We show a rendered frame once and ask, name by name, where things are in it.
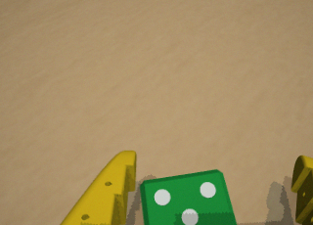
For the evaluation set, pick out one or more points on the green die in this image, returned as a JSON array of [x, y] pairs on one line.
[[199, 198]]

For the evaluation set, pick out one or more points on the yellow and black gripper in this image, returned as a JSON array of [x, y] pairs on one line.
[[105, 200]]

